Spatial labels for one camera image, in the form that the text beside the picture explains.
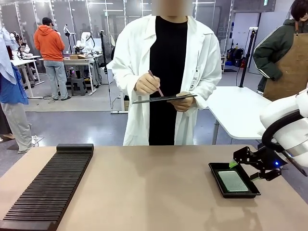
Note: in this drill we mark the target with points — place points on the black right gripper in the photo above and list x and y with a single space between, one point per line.
269 158

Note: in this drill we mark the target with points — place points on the green perforated PCB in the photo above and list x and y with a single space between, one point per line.
232 180

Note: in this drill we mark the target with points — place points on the maroon pen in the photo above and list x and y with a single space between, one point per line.
160 92

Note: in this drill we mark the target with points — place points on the grey clipboard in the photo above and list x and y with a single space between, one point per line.
154 99

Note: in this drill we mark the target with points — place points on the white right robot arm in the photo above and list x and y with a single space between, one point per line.
284 113

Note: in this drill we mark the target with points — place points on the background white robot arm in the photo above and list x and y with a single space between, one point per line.
85 39

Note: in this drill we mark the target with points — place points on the black slotted PCB rack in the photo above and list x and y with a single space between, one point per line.
48 183

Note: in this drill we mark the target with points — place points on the person's left hand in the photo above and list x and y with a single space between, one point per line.
183 104

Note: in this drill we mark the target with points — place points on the person's right hand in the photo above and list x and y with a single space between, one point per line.
146 84

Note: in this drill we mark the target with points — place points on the black plastic tray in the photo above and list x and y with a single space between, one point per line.
214 168

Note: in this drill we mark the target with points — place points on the white rounded table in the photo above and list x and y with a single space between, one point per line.
231 113

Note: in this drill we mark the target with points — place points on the name badge on coat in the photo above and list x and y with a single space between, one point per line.
194 83

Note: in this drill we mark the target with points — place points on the wooden shoe shelf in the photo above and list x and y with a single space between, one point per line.
223 65

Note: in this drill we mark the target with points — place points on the person in brown apron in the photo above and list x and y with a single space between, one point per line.
288 60

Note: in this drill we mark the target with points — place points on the black equipment bags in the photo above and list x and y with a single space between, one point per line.
237 56

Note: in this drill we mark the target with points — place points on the person in white lab coat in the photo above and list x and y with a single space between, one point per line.
134 60

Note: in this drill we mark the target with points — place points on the black background tripod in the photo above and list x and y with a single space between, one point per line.
103 53

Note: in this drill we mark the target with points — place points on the grey step stool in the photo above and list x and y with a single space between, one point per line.
79 86

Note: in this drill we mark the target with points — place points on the background white work table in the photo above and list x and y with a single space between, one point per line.
77 61

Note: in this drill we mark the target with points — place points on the flat cardboard box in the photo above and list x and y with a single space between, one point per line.
77 57

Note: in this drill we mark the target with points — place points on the person in orange hoodie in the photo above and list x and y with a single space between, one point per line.
48 45

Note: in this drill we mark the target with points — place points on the small white background table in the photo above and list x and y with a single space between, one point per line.
24 59

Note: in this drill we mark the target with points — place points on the person in blue shirt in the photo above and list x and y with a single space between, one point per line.
9 91

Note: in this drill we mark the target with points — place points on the background robot with black parts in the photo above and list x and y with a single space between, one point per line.
18 43

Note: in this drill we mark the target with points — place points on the black camera pole stand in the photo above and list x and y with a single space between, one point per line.
247 55

